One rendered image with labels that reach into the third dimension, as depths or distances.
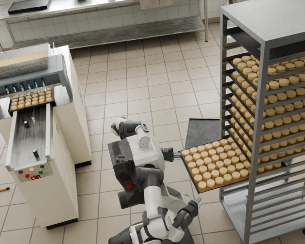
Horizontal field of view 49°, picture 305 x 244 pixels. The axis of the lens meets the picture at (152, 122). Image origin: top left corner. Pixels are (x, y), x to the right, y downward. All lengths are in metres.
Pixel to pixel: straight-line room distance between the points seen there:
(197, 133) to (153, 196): 2.15
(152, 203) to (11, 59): 2.02
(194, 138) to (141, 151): 1.85
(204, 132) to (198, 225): 1.20
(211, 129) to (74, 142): 1.52
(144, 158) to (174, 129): 2.04
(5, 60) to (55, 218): 1.44
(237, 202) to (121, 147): 1.35
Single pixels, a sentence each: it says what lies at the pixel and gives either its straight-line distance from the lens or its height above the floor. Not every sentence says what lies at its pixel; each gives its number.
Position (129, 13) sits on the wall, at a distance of 6.16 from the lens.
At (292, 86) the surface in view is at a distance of 1.87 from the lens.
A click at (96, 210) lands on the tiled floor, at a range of 3.27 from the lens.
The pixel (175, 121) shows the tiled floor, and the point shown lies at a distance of 4.01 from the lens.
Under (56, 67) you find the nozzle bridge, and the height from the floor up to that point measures 1.18.
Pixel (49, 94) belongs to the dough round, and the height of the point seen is 0.92.
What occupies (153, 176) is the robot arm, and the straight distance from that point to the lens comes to 1.80.
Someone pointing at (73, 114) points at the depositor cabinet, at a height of 0.70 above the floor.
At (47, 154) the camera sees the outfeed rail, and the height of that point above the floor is 0.90.
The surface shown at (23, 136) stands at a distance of 2.96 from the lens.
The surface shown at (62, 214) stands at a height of 0.19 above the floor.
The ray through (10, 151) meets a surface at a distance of 2.76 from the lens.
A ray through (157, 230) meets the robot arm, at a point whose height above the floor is 1.11.
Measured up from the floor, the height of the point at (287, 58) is 1.68.
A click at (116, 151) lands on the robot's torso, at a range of 1.98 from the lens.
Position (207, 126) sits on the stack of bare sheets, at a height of 0.02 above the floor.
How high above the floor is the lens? 2.52
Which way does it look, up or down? 39 degrees down
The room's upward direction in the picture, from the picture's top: 9 degrees counter-clockwise
